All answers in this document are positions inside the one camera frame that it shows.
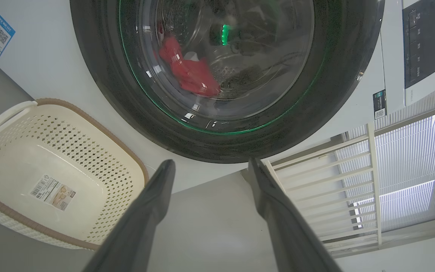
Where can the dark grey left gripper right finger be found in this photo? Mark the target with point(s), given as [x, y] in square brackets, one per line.
[289, 234]

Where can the dark appliance control panel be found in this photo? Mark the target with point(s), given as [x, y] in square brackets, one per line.
[423, 45]

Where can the white window blinds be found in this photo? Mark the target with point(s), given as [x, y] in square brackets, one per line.
[410, 151]

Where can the small black QR sticker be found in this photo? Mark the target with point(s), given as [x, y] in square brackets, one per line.
[379, 105]

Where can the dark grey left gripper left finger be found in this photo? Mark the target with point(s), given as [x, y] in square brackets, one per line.
[138, 226]

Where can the cream perforated laundry basket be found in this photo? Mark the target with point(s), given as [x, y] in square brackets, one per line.
[21, 166]

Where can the red garment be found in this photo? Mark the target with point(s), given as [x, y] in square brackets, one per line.
[195, 75]

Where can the white washing machine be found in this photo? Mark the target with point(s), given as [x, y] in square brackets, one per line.
[51, 56]

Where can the white slatted railing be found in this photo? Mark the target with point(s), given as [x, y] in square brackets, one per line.
[372, 170]

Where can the white printed product label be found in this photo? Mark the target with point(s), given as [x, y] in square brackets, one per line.
[51, 192]

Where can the dark round washing machine door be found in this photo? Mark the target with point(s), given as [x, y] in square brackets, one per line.
[100, 75]

